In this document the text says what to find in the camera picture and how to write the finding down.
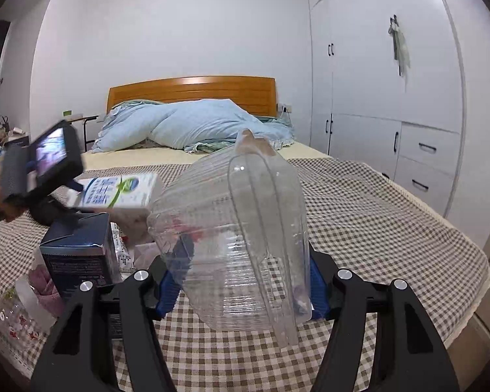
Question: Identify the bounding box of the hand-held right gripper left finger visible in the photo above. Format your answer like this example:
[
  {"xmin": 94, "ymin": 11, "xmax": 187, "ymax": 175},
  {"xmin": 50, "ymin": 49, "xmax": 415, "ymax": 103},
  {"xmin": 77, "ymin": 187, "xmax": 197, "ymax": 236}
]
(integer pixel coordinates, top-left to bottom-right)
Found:
[{"xmin": 30, "ymin": 237, "xmax": 196, "ymax": 392}]

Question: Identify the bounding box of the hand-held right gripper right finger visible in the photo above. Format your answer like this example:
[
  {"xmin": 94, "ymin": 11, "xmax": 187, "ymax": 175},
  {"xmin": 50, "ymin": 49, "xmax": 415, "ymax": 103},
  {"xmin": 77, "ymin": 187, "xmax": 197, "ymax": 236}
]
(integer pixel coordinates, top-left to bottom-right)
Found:
[{"xmin": 307, "ymin": 248, "xmax": 461, "ymax": 392}]

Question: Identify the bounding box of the white green milk carton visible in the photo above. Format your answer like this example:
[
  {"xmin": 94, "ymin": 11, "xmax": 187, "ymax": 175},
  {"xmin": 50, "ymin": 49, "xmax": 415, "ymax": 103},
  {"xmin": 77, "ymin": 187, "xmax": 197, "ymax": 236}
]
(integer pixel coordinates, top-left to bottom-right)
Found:
[{"xmin": 66, "ymin": 172, "xmax": 165, "ymax": 242}]

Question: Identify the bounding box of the dark blue cardboard box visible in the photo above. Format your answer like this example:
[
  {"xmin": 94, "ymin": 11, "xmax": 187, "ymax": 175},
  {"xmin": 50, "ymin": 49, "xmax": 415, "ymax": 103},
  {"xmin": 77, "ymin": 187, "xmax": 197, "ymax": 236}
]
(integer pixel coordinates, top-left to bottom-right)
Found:
[{"xmin": 40, "ymin": 212, "xmax": 121, "ymax": 300}]

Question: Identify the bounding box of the purple towel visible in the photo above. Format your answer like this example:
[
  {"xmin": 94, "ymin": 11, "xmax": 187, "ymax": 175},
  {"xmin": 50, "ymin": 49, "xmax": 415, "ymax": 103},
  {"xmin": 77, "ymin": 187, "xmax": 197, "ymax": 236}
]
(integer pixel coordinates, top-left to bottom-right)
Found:
[{"xmin": 29, "ymin": 267, "xmax": 65, "ymax": 318}]

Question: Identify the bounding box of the clear plastic clamshell container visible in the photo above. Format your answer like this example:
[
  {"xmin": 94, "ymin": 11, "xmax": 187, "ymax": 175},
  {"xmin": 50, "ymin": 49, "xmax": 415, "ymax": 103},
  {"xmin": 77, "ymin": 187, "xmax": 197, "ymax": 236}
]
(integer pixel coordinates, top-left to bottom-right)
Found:
[{"xmin": 147, "ymin": 128, "xmax": 313, "ymax": 346}]

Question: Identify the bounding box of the clear jar with Christmas stickers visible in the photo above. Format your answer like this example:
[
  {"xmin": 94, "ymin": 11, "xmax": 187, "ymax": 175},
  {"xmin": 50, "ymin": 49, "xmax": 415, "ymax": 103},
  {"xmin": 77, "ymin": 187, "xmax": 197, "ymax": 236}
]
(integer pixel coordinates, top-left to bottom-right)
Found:
[{"xmin": 0, "ymin": 249, "xmax": 64, "ymax": 354}]

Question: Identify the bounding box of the brown checkered bedspread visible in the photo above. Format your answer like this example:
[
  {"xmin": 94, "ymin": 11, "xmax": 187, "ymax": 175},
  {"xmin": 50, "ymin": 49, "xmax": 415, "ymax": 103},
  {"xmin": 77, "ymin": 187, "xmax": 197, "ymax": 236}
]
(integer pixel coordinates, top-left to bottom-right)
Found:
[{"xmin": 0, "ymin": 157, "xmax": 490, "ymax": 380}]

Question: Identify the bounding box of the light blue duvet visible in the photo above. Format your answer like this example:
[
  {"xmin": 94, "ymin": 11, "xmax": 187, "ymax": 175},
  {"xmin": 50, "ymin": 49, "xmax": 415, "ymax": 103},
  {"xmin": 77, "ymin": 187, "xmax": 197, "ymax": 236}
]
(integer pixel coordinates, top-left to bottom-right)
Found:
[{"xmin": 92, "ymin": 99, "xmax": 297, "ymax": 155}]

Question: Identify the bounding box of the wooden headboard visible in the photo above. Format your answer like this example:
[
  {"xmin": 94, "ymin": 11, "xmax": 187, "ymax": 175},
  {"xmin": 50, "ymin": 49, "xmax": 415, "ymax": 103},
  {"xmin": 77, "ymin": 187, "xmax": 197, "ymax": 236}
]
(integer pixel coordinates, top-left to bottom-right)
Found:
[{"xmin": 107, "ymin": 76, "xmax": 278, "ymax": 121}]

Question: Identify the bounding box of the white built-in wardrobe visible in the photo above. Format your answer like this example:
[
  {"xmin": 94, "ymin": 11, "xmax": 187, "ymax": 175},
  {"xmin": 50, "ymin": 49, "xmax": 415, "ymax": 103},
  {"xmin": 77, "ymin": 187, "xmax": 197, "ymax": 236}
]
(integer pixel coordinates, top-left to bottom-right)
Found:
[{"xmin": 306, "ymin": 0, "xmax": 466, "ymax": 223}]

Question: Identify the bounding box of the pale mesh bag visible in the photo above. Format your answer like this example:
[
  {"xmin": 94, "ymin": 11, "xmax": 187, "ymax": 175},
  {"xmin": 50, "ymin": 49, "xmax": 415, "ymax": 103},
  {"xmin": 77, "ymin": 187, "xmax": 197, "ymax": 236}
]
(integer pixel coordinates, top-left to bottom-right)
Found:
[{"xmin": 388, "ymin": 15, "xmax": 411, "ymax": 78}]

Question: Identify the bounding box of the black frame side table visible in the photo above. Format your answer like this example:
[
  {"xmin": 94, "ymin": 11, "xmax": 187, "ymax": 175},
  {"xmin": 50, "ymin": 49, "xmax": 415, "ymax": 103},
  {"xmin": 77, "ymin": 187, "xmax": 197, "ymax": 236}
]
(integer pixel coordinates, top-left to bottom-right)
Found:
[{"xmin": 63, "ymin": 113, "xmax": 99, "ymax": 152}]

